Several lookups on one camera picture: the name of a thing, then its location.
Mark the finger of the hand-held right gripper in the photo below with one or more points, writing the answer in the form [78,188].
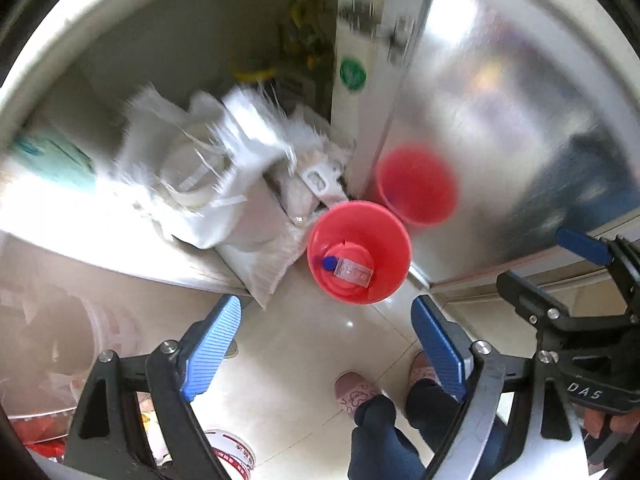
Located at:
[525,295]
[585,246]

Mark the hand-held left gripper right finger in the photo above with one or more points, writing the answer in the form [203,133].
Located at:
[440,350]

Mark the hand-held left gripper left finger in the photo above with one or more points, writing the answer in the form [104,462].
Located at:
[210,347]

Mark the red plastic bucket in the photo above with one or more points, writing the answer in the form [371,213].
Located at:
[387,245]

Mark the person's right hand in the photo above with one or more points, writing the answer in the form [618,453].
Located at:
[600,422]

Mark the pink slipper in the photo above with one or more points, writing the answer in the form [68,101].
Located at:
[355,391]
[424,367]

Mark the person's right leg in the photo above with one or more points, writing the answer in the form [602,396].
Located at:
[435,410]

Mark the person's leg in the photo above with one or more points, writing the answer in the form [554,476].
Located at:
[435,410]
[385,440]

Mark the white filled sack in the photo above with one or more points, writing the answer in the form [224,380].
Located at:
[260,260]

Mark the person's left leg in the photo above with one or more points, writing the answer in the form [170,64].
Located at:
[385,440]

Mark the white cup with red print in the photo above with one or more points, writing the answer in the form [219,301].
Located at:
[232,452]

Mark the small blue-capped clear bottle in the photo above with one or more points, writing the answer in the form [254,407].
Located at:
[356,272]

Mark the stainless steel door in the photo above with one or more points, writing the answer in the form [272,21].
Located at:
[500,110]

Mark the large white woven sack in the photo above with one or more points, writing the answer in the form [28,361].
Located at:
[200,160]

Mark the pale green box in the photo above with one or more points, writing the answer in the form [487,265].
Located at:
[52,157]

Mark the round green sticker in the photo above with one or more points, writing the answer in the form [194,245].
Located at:
[353,76]

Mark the metal door latch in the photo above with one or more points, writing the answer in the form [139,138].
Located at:
[372,25]

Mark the yellow green hanging bundle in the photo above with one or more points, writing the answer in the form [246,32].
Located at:
[305,25]

